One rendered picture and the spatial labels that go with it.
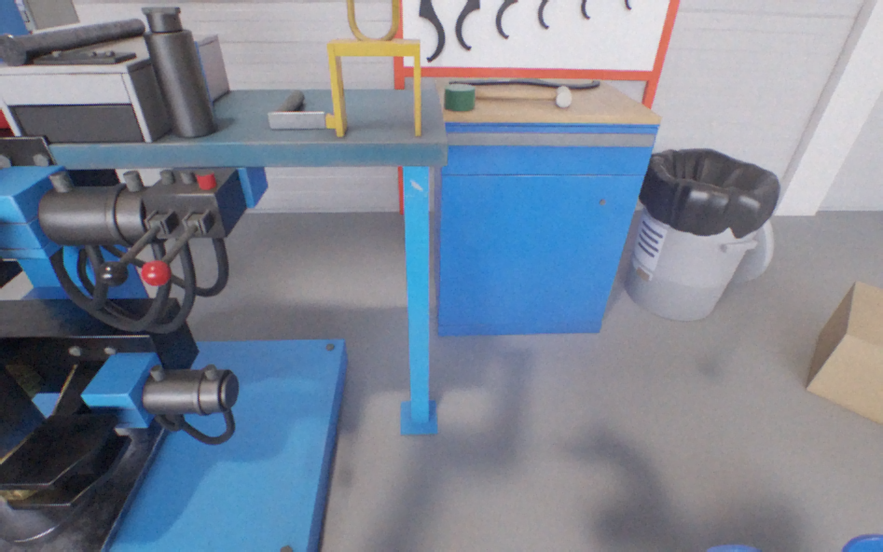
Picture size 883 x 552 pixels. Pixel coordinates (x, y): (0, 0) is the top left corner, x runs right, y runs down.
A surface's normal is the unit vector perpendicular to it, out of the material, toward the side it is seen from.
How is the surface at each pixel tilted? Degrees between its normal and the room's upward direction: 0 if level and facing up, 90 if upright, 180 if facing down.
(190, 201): 90
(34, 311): 0
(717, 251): 93
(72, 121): 90
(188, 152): 90
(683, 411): 0
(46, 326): 0
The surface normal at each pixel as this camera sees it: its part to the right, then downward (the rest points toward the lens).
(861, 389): -0.67, 0.42
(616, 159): 0.05, 0.58
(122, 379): 0.02, -0.82
